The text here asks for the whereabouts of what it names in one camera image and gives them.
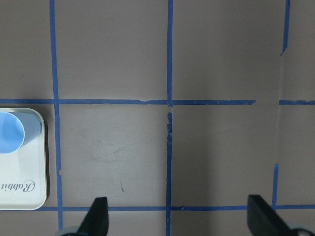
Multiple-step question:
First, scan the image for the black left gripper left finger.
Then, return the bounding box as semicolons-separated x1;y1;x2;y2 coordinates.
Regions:
76;197;109;236

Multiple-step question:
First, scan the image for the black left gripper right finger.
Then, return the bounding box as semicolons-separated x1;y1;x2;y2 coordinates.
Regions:
247;195;291;236

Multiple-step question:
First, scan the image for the light blue cup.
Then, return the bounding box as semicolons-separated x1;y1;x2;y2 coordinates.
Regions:
0;111;42;154

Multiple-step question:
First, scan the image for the white rabbit tray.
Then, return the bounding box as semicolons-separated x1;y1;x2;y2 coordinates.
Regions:
0;108;49;210

